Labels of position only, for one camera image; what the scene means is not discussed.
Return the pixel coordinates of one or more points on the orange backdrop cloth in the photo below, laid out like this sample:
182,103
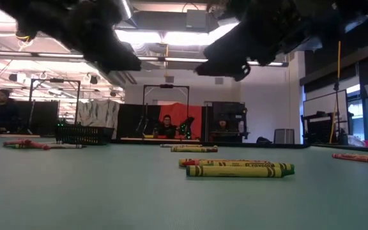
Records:
190,110

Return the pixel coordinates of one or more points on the white patterned curtain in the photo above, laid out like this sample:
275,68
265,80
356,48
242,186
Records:
97,115

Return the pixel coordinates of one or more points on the pink striped crayon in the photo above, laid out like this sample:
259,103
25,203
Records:
359,158

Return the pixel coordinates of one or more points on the black table frame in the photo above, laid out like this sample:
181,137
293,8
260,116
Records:
251,144

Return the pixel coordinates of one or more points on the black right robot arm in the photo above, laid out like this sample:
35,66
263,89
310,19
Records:
347,16

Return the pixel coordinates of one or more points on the black plastic basket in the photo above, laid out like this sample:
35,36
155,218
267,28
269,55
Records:
83,135

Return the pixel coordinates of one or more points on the black equipment cabinet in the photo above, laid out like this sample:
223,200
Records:
228,110

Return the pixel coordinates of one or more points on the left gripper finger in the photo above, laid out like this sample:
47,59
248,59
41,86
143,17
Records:
123,60

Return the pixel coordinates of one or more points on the white crayon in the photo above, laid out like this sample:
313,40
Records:
67,146

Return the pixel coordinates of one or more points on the grey ceiling box unit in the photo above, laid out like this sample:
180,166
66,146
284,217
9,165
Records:
196,19

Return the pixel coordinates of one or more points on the red crayon yellow wrapper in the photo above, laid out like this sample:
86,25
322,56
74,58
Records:
190,163

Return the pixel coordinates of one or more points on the black ceiling-mounted camera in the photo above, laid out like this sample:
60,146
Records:
23,37

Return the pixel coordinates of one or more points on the black partition panel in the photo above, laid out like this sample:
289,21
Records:
128,119
43,111

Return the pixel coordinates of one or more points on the long ceiling light strip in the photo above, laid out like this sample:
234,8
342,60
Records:
177,59

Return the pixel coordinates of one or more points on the grey trash bin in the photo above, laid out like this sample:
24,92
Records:
283,136

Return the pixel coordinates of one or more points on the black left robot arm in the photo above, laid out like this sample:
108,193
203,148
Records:
18,16

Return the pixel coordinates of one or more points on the black gantry frame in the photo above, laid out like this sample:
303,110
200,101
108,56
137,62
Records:
56,80
166,86

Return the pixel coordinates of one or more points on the green table mat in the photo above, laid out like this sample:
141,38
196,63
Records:
75,191

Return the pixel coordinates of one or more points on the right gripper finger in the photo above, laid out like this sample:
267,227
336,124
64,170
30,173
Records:
244,73
228,51

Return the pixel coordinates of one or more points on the green crayon yellow wrapper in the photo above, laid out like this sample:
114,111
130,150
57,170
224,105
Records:
232,172
257,165

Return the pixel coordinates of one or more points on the black background robot arm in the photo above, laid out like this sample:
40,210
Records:
187,123

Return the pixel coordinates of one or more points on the person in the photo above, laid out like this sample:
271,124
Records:
223,124
3,111
167,127

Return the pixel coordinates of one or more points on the orange crayon yellow wrapper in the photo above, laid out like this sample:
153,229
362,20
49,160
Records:
225,160

